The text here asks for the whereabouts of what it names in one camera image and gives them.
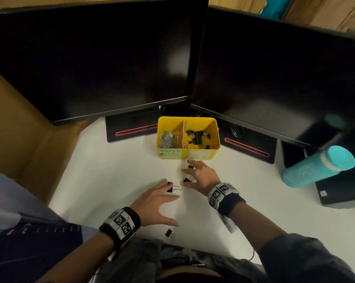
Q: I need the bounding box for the yellow divided storage box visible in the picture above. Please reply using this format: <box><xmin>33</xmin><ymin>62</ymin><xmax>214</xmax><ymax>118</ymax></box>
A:
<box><xmin>156</xmin><ymin>116</ymin><xmax>220</xmax><ymax>160</ymax></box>

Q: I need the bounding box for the purple patterned garment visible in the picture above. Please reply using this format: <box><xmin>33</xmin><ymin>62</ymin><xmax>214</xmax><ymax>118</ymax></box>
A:
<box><xmin>0</xmin><ymin>171</ymin><xmax>99</xmax><ymax>283</ymax></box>

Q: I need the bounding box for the dark grey jacket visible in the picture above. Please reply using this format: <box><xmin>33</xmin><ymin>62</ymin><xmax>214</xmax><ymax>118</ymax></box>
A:
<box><xmin>89</xmin><ymin>233</ymin><xmax>355</xmax><ymax>283</ymax></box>

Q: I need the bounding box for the teal water bottle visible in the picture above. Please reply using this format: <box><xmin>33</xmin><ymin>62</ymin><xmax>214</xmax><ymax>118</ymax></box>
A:
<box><xmin>281</xmin><ymin>145</ymin><xmax>355</xmax><ymax>189</ymax></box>

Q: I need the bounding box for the large black monitor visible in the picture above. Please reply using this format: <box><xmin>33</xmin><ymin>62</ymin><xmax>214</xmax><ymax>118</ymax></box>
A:
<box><xmin>0</xmin><ymin>0</ymin><xmax>210</xmax><ymax>126</ymax></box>

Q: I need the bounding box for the pile of coloured paper clips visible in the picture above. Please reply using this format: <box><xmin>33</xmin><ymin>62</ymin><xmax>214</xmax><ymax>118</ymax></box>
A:
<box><xmin>159</xmin><ymin>130</ymin><xmax>180</xmax><ymax>148</ymax></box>

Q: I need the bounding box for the person's right forearm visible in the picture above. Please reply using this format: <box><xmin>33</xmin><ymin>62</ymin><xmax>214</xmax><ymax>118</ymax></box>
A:
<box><xmin>229</xmin><ymin>202</ymin><xmax>287</xmax><ymax>254</ymax></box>

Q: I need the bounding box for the black red-striped monitor base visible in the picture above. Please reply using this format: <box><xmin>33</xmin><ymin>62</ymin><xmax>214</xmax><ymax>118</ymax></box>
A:
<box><xmin>105</xmin><ymin>100</ymin><xmax>193</xmax><ymax>143</ymax></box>
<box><xmin>217</xmin><ymin>119</ymin><xmax>277</xmax><ymax>165</ymax></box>

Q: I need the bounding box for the black wristband with marker tags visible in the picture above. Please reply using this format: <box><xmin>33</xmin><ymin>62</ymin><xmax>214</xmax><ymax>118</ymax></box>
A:
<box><xmin>99</xmin><ymin>207</ymin><xmax>142</xmax><ymax>248</ymax></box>
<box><xmin>207</xmin><ymin>182</ymin><xmax>246</xmax><ymax>233</ymax></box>

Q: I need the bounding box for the pile of black binder clips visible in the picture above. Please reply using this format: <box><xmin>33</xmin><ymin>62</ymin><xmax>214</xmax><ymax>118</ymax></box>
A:
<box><xmin>184</xmin><ymin>130</ymin><xmax>211</xmax><ymax>150</ymax></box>

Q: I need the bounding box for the person's left hand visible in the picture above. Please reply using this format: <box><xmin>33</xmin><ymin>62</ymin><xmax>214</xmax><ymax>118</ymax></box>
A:
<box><xmin>130</xmin><ymin>179</ymin><xmax>181</xmax><ymax>228</ymax></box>

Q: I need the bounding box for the person's right hand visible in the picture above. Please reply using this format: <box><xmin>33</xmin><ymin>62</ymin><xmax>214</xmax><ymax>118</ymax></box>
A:
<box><xmin>182</xmin><ymin>160</ymin><xmax>223</xmax><ymax>197</ymax></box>

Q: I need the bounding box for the black desktop box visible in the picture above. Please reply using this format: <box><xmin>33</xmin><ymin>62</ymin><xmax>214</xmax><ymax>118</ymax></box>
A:
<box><xmin>281</xmin><ymin>121</ymin><xmax>355</xmax><ymax>207</ymax></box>

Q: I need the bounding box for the teal cloth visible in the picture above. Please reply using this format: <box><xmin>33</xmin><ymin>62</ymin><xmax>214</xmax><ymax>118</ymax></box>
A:
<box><xmin>260</xmin><ymin>0</ymin><xmax>293</xmax><ymax>20</ymax></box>

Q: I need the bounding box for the brown wooden partition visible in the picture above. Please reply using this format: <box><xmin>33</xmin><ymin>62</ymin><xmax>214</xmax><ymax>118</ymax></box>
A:
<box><xmin>0</xmin><ymin>64</ymin><xmax>93</xmax><ymax>204</ymax></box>

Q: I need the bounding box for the person's left forearm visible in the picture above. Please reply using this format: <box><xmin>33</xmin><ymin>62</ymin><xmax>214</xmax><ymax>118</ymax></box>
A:
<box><xmin>36</xmin><ymin>232</ymin><xmax>117</xmax><ymax>283</ymax></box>

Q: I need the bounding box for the black monitor with thin bezel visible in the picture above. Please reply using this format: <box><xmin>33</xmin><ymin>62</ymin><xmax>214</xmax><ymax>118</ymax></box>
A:
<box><xmin>191</xmin><ymin>5</ymin><xmax>355</xmax><ymax>151</ymax></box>

